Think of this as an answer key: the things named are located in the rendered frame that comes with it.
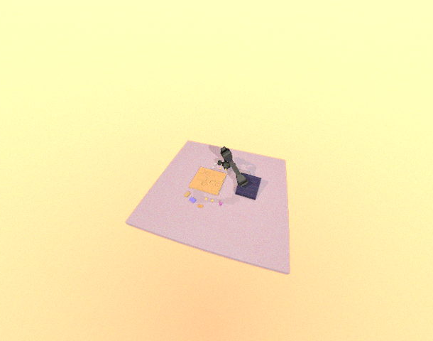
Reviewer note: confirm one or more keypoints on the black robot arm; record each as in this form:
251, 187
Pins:
226, 154

